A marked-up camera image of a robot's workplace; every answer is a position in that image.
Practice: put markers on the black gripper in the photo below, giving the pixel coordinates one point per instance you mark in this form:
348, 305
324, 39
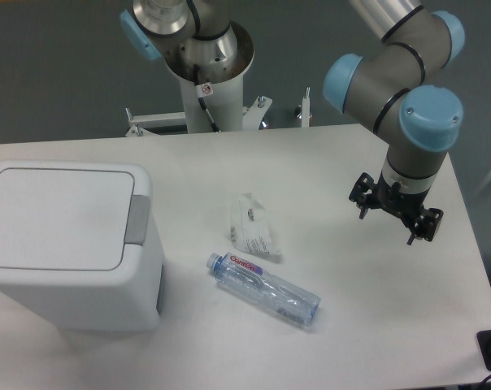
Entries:
423, 223

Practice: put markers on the white plastic trash can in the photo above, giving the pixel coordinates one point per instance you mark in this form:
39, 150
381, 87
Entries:
79, 245

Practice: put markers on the crumpled white plastic wrapper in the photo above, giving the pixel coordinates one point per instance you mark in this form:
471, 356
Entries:
249, 232

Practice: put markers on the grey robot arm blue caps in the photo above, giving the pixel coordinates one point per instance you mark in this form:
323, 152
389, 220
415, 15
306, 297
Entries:
389, 95

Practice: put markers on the clear plastic water bottle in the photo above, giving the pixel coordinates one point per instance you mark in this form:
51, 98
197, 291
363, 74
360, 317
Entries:
270, 291

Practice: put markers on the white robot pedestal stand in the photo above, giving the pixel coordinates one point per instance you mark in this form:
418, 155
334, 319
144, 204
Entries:
210, 75

